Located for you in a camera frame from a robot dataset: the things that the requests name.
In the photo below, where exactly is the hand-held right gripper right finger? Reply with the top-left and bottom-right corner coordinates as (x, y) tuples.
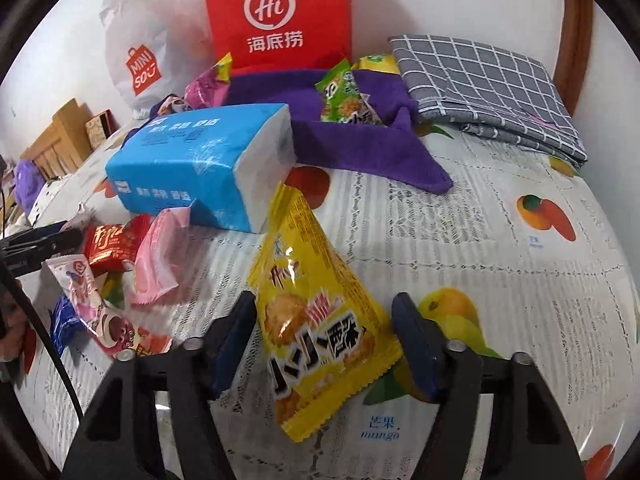
(391, 292), (586, 480)

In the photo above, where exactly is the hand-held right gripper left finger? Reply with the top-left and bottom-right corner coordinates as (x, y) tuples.
(62, 290), (258, 480)

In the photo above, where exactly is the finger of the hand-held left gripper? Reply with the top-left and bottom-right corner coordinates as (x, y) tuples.
(30, 226), (84, 258)

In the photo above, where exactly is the red snack packet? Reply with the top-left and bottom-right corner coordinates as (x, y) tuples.
(82, 213), (152, 277)

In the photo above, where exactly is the small yellow snack packet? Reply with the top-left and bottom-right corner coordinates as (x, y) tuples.
(101, 272), (127, 307)

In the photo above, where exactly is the white pink chocolate-print packet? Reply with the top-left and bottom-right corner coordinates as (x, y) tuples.
(45, 254), (174, 359)

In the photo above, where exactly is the yellow cracker snack packet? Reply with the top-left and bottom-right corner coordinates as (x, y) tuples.
(248, 182), (404, 444)

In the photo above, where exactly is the dark blue snack packet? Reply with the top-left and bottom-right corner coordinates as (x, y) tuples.
(49, 294), (85, 357)

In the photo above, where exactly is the light pink snack packet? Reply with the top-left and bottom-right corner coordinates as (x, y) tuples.
(122, 205), (194, 307)

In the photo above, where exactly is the cartoon print snack packet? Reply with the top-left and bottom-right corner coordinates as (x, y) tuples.
(156, 94), (190, 117)

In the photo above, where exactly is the large pink snack packet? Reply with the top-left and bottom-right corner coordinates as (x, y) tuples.
(184, 52), (234, 112)

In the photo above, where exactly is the green snack packet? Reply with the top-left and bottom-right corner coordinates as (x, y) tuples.
(314, 58), (385, 124)

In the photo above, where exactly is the person's left hand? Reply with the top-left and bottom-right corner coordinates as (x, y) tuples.
(0, 304), (27, 362)

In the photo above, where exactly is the purple cloth bundle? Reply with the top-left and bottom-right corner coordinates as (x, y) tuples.
(14, 158), (46, 202)

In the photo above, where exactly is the wooden headboard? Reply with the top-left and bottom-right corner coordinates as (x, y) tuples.
(20, 98), (94, 182)

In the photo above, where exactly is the fruit print tablecloth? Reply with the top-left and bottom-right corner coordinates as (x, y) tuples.
(10, 105), (637, 480)

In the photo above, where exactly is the blue tissue pack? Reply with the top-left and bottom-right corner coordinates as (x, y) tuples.
(104, 103), (294, 234)

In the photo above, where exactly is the white plastic shopping bag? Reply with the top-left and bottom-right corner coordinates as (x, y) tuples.
(99, 0), (213, 117)

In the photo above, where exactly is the purple towel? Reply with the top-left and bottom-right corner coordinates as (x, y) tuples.
(149, 66), (455, 196)

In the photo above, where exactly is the grey checked folded cloth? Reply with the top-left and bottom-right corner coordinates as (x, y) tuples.
(388, 33), (589, 170)

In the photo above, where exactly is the yellow lemon print packet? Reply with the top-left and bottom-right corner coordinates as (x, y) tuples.
(350, 53), (402, 77)

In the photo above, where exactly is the red paper shopping bag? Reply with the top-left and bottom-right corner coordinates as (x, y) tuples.
(200, 0), (354, 71)

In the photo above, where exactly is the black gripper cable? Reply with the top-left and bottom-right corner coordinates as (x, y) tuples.
(0, 260), (87, 423)

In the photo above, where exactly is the brown wooden door frame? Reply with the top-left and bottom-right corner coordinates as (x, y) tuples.
(554, 0), (597, 117)

